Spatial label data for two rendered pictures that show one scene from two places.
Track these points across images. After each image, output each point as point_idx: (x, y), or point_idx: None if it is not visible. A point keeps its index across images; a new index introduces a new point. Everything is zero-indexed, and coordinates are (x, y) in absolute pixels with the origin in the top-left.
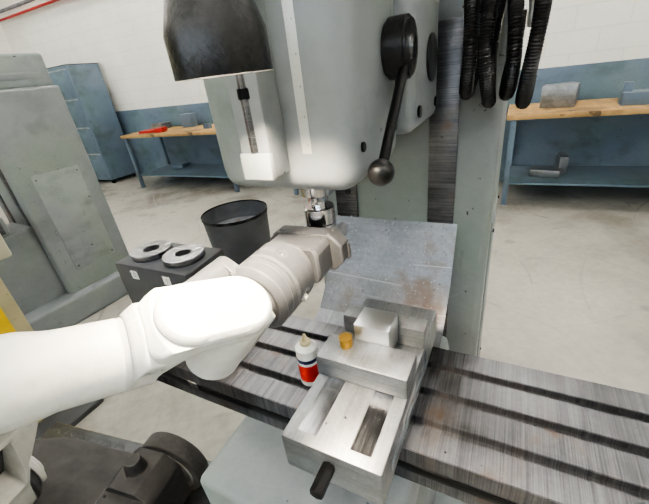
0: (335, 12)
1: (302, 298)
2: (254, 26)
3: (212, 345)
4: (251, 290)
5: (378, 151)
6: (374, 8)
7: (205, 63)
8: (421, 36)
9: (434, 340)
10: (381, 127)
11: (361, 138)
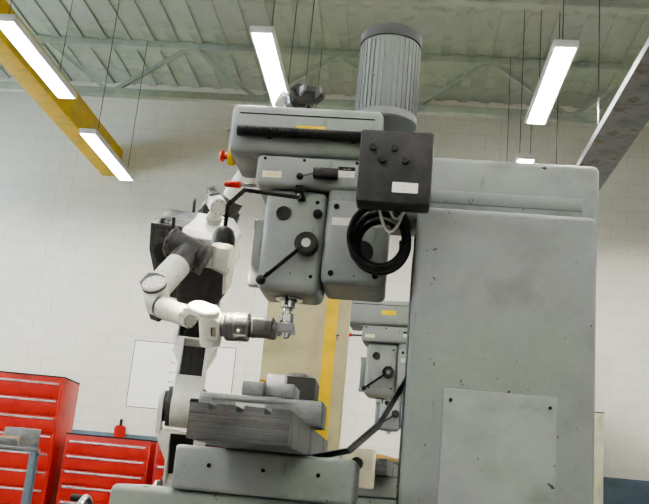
0: (264, 232)
1: (236, 330)
2: (220, 234)
3: (192, 312)
4: (213, 308)
5: (284, 280)
6: (292, 231)
7: (211, 241)
8: (338, 241)
9: (314, 424)
10: (291, 272)
11: (266, 270)
